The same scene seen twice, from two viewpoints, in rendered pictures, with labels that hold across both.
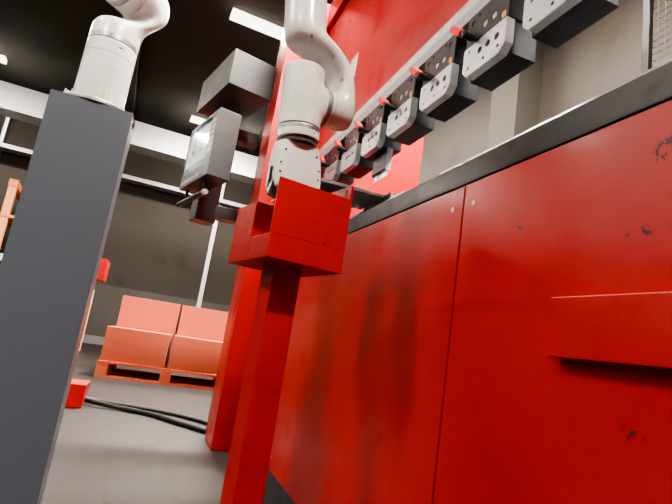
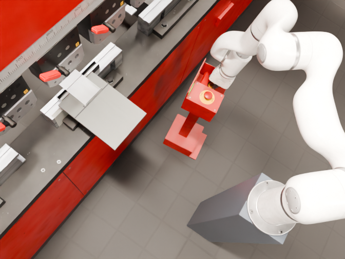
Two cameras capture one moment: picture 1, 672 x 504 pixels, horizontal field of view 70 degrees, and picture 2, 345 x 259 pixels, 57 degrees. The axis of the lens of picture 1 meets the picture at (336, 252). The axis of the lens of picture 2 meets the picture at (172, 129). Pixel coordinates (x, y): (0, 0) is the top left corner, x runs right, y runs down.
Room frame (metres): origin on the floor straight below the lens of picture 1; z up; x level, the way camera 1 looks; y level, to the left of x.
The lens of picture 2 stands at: (1.64, 0.46, 2.10)
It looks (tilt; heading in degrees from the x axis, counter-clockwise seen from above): 70 degrees down; 214
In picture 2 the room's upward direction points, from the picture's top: 24 degrees clockwise
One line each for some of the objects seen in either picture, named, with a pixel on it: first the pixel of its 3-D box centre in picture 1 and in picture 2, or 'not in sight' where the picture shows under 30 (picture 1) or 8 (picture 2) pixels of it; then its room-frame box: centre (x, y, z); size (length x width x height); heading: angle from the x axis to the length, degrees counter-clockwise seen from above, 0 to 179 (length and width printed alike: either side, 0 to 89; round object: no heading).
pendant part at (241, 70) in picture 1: (224, 144); not in sight; (2.57, 0.71, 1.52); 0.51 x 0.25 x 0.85; 33
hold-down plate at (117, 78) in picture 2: not in sight; (94, 98); (1.47, -0.07, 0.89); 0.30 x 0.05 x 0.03; 19
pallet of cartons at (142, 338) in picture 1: (172, 341); not in sight; (4.46, 1.33, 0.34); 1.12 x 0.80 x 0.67; 111
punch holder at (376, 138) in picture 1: (382, 132); (52, 51); (1.55, -0.10, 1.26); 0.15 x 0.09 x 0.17; 19
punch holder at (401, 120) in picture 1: (412, 109); (99, 9); (1.36, -0.16, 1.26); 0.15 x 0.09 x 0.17; 19
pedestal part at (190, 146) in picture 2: not in sight; (186, 136); (0.95, 0.13, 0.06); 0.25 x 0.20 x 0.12; 120
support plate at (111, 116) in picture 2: (334, 192); (102, 109); (1.47, 0.03, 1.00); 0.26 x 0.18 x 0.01; 109
